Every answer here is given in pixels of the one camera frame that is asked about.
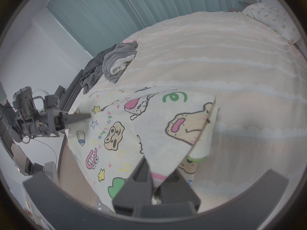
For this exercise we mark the pink garment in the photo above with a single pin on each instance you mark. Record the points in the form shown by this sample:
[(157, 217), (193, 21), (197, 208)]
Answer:
[(129, 41)]

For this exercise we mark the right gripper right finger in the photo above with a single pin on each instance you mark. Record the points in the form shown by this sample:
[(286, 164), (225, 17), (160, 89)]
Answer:
[(179, 193)]

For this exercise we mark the dark grey garment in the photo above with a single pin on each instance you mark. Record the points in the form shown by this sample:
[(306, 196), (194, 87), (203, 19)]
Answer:
[(90, 81)]

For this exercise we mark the black garment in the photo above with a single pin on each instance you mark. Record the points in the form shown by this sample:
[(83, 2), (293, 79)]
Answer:
[(94, 63)]

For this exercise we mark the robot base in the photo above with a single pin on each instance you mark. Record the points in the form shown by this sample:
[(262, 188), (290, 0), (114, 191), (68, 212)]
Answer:
[(51, 170)]

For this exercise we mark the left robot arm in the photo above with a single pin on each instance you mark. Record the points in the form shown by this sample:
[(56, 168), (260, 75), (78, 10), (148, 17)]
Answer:
[(24, 102)]

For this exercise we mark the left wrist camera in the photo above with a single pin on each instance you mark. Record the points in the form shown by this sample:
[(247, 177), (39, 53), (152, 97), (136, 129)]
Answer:
[(51, 102)]

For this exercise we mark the grey knit garment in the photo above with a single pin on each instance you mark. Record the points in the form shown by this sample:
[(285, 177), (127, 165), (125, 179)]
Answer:
[(120, 61)]

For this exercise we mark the bed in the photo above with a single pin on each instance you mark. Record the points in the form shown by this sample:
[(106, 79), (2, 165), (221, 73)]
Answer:
[(215, 68)]

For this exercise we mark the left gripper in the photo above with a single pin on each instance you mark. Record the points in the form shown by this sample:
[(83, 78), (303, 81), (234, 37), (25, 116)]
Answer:
[(51, 121)]

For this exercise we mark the white printed pyjama top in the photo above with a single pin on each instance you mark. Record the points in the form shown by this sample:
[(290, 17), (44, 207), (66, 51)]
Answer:
[(134, 128)]

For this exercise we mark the white printed pillow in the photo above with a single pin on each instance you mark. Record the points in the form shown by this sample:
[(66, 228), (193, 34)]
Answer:
[(273, 20)]

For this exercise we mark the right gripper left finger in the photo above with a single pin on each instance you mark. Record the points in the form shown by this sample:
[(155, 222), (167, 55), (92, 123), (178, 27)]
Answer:
[(136, 195)]

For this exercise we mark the blue-green curtain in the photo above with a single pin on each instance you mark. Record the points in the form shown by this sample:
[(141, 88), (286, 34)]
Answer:
[(108, 13)]

